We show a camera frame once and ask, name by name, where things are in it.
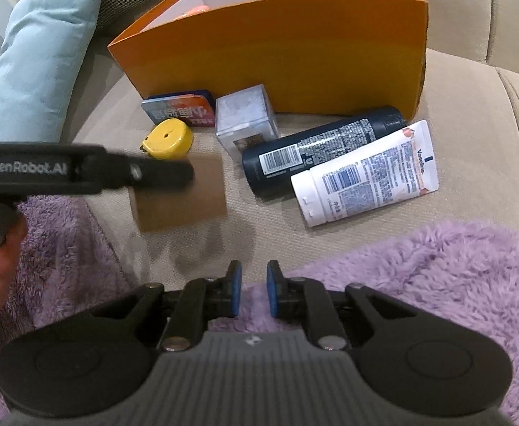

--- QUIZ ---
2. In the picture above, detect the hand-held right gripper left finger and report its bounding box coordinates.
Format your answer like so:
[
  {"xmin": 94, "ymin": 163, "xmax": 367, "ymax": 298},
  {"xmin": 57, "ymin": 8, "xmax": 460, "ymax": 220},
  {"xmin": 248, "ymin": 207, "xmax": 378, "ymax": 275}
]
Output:
[{"xmin": 82, "ymin": 261, "xmax": 242, "ymax": 350}]

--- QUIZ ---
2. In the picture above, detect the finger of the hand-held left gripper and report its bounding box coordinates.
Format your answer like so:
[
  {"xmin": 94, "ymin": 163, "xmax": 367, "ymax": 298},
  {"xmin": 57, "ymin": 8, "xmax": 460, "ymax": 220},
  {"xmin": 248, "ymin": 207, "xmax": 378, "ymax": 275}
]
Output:
[{"xmin": 109, "ymin": 153, "xmax": 195, "ymax": 189}]

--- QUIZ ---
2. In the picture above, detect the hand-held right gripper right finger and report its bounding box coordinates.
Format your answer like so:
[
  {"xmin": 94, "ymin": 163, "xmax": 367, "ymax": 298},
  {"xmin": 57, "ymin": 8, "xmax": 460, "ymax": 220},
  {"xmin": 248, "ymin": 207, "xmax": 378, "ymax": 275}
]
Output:
[{"xmin": 266, "ymin": 261, "xmax": 420, "ymax": 351}]

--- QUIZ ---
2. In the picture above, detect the small brown cardboard box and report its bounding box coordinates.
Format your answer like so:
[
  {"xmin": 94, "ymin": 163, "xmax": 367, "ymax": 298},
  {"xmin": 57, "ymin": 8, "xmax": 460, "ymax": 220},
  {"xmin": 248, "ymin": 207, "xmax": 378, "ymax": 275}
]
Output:
[{"xmin": 129, "ymin": 153, "xmax": 228, "ymax": 233}]

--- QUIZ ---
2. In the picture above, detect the clear grey cube box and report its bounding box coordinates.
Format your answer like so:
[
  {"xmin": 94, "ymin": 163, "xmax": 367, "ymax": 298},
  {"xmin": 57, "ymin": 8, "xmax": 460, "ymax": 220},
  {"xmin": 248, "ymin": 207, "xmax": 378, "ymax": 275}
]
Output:
[{"xmin": 215, "ymin": 84, "xmax": 280, "ymax": 158}]

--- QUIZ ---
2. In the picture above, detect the white lotion tube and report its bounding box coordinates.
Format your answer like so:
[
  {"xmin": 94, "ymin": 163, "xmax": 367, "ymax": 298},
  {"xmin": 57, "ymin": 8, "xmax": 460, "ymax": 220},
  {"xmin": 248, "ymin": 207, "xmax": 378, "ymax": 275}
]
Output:
[{"xmin": 290, "ymin": 120, "xmax": 439, "ymax": 228}]

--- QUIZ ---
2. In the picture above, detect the dark blue bottle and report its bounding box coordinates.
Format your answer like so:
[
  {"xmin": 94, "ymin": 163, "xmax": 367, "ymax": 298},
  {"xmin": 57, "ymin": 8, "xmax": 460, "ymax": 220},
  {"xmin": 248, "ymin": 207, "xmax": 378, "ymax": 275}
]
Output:
[{"xmin": 242, "ymin": 105, "xmax": 408, "ymax": 199}]

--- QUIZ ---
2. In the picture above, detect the pink bottle-shaped toy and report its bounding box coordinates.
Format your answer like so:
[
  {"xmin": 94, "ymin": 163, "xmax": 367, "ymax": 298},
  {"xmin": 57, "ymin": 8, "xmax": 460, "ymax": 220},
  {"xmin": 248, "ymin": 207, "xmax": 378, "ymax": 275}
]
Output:
[{"xmin": 171, "ymin": 4, "xmax": 210, "ymax": 21}]

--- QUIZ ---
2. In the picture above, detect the orange cardboard box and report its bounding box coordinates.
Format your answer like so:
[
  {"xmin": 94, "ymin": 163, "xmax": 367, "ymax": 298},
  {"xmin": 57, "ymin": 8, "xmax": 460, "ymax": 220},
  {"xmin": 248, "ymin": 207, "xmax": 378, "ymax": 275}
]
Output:
[{"xmin": 108, "ymin": 0, "xmax": 430, "ymax": 118}]

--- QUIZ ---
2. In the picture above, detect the yellow tape measure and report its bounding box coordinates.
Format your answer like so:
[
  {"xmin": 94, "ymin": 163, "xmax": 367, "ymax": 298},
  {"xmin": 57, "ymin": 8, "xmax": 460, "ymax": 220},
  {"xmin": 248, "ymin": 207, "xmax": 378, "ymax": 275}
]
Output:
[{"xmin": 139, "ymin": 118, "xmax": 195, "ymax": 159}]

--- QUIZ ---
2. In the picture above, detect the light blue pillow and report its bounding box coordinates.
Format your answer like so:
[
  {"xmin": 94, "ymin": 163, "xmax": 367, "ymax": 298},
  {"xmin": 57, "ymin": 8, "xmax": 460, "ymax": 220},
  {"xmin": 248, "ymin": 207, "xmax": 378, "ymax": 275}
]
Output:
[{"xmin": 0, "ymin": 0, "xmax": 108, "ymax": 143}]

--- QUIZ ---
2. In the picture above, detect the purple fuzzy blanket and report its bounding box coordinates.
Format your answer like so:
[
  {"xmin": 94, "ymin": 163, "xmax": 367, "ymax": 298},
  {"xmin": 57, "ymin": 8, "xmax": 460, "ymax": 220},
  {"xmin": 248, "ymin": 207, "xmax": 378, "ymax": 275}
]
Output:
[{"xmin": 0, "ymin": 195, "xmax": 519, "ymax": 426}]

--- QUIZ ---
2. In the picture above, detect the beige fabric sofa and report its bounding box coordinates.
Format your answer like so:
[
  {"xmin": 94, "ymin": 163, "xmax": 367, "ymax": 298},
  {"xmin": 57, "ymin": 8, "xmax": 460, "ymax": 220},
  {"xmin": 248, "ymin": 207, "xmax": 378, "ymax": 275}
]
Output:
[{"xmin": 0, "ymin": 0, "xmax": 519, "ymax": 302}]

